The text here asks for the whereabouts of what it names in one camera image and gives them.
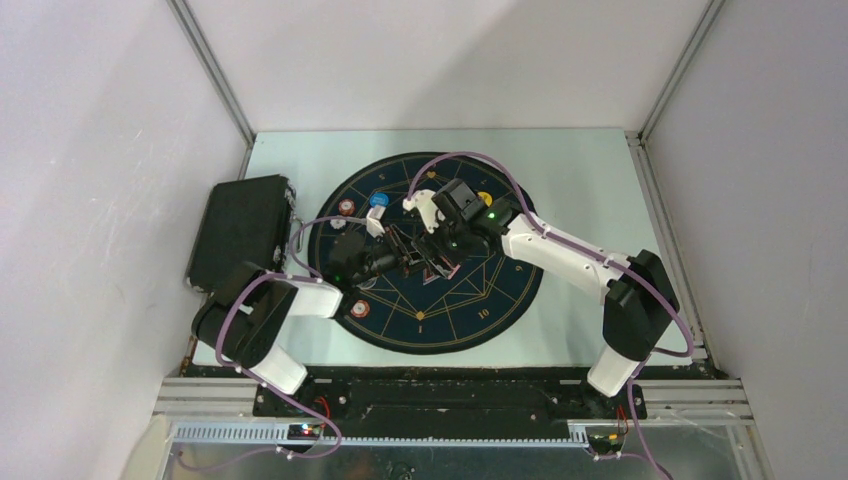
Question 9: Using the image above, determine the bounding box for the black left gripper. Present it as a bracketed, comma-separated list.
[351, 224, 430, 286]

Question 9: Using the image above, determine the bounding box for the yellow big blind button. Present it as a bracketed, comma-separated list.
[478, 191, 493, 206]

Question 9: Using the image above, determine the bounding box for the red playing card deck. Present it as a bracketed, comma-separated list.
[433, 260, 461, 280]

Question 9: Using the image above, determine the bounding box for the blue small blind button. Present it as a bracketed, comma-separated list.
[369, 192, 390, 208]

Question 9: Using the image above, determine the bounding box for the red poker chip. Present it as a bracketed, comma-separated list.
[350, 300, 370, 318]
[338, 199, 356, 216]

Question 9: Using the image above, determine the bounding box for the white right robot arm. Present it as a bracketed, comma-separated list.
[404, 179, 680, 418]

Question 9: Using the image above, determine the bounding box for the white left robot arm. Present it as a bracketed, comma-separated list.
[191, 225, 426, 417]

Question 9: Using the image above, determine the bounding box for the round dark poker mat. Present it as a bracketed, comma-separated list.
[307, 152, 543, 355]

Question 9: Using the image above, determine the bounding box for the red triangular marker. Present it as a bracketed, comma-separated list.
[422, 269, 440, 285]

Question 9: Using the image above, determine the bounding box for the black carrying case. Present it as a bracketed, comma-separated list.
[186, 174, 296, 293]

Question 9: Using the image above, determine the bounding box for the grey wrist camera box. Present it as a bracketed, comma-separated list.
[365, 205, 385, 238]

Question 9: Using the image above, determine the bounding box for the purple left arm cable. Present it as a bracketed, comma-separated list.
[158, 213, 372, 473]

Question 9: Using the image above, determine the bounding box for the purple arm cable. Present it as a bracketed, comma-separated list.
[158, 213, 372, 473]
[405, 151, 697, 480]

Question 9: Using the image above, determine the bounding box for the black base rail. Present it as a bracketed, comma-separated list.
[182, 362, 720, 440]

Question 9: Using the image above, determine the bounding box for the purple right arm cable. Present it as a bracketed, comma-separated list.
[405, 151, 697, 480]

